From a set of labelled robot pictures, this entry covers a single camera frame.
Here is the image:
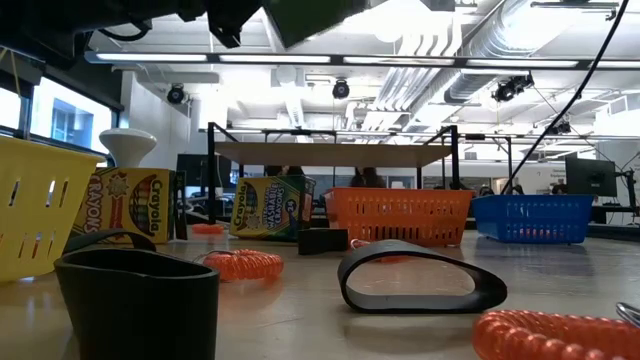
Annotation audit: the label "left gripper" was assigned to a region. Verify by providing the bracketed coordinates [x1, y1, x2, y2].
[149, 0, 264, 50]

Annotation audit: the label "yellow plastic basket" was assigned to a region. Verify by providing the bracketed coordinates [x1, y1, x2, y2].
[0, 135, 105, 285]

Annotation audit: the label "black cup foreground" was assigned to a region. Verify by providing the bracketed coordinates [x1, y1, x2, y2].
[53, 248, 221, 360]

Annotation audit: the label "long black rubber band loop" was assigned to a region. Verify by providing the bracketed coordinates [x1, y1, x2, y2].
[337, 239, 509, 316]

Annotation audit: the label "black computer monitor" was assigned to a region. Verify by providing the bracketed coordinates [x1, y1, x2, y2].
[565, 156, 618, 198]
[175, 152, 234, 189]

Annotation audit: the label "white mushroom lamp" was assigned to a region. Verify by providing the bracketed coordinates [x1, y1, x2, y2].
[98, 127, 159, 170]

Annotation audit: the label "wooden shelf riser black legs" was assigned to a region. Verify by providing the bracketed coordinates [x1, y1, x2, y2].
[206, 121, 461, 225]

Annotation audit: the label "small black block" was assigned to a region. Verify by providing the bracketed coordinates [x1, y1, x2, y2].
[297, 227, 350, 257]

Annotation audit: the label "orange plastic basket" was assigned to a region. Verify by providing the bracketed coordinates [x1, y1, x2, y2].
[323, 186, 475, 249]

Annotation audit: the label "black ceiling spotlight cluster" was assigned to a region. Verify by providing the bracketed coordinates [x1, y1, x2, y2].
[491, 71, 535, 103]

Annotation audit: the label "blue plastic basket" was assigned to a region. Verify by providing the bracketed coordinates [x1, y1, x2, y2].
[470, 193, 595, 245]

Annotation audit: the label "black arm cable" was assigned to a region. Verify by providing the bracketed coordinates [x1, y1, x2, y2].
[499, 0, 630, 196]

